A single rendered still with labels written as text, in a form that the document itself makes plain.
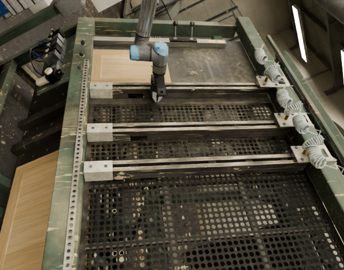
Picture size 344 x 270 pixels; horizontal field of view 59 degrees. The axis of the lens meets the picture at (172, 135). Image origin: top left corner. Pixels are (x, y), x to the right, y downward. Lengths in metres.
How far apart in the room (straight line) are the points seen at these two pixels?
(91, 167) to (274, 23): 10.47
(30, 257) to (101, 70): 1.11
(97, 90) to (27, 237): 0.84
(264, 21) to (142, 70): 9.52
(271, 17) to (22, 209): 10.37
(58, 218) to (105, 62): 1.11
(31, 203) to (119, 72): 0.92
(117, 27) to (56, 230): 1.63
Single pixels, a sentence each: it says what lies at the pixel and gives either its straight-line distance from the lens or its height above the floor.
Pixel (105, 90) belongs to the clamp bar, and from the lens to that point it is 1.78.
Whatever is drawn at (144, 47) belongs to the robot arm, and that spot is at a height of 1.32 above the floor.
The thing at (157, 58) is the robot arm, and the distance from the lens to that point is 1.59.
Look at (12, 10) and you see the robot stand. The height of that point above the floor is 0.83.
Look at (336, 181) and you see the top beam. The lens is 1.62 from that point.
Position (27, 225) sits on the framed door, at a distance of 1.81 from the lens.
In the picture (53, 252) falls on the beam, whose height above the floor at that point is 0.83.
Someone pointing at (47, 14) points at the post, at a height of 0.66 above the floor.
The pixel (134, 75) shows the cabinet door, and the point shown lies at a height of 1.11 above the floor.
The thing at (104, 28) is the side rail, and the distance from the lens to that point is 2.48.
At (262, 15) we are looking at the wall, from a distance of 11.23.
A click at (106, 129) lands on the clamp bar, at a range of 1.55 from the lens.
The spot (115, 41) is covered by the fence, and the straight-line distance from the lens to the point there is 2.25.
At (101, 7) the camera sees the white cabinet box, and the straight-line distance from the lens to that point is 5.95.
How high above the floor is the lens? 1.63
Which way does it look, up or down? 13 degrees down
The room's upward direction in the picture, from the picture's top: 68 degrees clockwise
